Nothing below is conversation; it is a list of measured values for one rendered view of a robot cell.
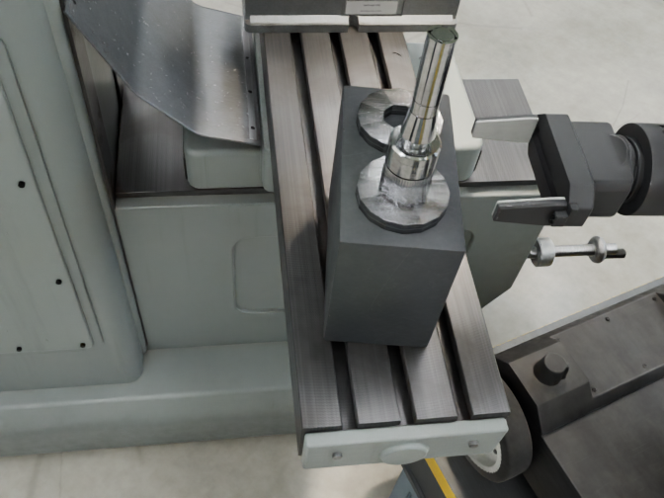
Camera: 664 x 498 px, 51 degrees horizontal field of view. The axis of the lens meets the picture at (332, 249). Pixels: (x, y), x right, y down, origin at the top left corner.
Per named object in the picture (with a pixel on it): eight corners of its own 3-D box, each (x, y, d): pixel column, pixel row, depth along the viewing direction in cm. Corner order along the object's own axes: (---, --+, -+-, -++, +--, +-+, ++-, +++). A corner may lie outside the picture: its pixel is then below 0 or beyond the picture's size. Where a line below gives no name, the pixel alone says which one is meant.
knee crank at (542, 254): (617, 245, 151) (628, 227, 146) (626, 268, 147) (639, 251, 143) (519, 249, 148) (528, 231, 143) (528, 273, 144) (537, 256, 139)
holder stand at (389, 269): (419, 202, 93) (454, 84, 77) (428, 349, 80) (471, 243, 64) (328, 195, 93) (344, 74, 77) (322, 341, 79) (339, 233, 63)
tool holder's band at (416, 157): (393, 124, 64) (395, 116, 64) (443, 136, 64) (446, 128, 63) (382, 159, 62) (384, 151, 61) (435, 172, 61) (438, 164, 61)
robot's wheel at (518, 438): (512, 488, 123) (549, 446, 107) (488, 500, 122) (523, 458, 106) (453, 391, 133) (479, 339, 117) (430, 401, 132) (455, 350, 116)
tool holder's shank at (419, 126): (401, 124, 63) (426, 17, 54) (436, 131, 63) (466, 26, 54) (394, 147, 61) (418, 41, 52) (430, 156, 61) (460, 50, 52)
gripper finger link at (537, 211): (499, 196, 61) (567, 197, 62) (489, 218, 64) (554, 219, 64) (502, 209, 60) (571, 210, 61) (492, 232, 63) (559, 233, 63)
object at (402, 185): (384, 165, 69) (393, 124, 64) (431, 177, 69) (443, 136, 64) (374, 200, 66) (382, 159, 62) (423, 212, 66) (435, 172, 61)
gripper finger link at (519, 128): (469, 141, 70) (531, 142, 70) (478, 118, 67) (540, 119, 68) (467, 130, 71) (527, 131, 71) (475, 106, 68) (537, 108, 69)
